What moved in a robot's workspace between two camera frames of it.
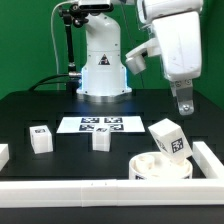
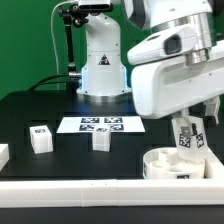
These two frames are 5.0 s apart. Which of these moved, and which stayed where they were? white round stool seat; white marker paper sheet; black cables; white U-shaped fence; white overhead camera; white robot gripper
Moved: white robot gripper; white round stool seat
Stayed: black cables; white U-shaped fence; white overhead camera; white marker paper sheet
